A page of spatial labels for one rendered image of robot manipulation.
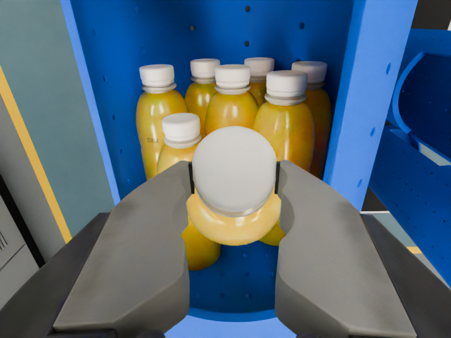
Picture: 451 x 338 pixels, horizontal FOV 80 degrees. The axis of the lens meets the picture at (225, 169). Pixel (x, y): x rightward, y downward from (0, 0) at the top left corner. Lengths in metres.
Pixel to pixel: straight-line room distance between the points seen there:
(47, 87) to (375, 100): 1.61
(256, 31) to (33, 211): 1.96
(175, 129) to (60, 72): 1.39
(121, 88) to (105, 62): 0.04
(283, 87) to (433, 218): 0.81
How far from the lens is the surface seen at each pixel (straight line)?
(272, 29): 0.41
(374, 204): 1.69
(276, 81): 0.27
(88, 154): 1.74
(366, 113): 0.20
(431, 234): 1.01
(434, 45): 0.89
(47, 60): 1.66
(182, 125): 0.27
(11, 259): 2.19
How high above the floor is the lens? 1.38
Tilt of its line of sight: 61 degrees down
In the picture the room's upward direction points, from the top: 176 degrees counter-clockwise
